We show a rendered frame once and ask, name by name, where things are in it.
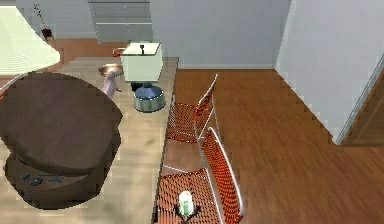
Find small dark blue object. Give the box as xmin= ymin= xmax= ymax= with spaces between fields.
xmin=47 ymin=175 xmax=65 ymax=185
xmin=29 ymin=176 xmax=45 ymax=187
xmin=17 ymin=172 xmax=33 ymax=183

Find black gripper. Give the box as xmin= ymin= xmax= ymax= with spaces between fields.
xmin=172 ymin=204 xmax=202 ymax=223

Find orange mesh metal chair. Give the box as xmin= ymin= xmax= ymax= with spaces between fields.
xmin=165 ymin=73 xmax=221 ymax=145
xmin=154 ymin=126 xmax=245 ymax=224

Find cream lamp shade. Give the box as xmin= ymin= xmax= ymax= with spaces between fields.
xmin=0 ymin=5 xmax=62 ymax=76

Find grey chest of drawers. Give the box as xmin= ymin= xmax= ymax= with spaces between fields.
xmin=86 ymin=0 xmax=154 ymax=45

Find green aluminum soda can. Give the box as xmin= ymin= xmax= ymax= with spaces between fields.
xmin=178 ymin=190 xmax=195 ymax=217

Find pink figurine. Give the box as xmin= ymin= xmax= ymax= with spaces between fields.
xmin=97 ymin=62 xmax=125 ymax=100

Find brown wooden room door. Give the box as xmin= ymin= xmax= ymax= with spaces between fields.
xmin=340 ymin=65 xmax=384 ymax=148

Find dark red house plant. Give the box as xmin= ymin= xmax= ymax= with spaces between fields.
xmin=32 ymin=2 xmax=55 ymax=42

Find brown round wooden stand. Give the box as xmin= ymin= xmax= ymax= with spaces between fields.
xmin=0 ymin=71 xmax=124 ymax=211

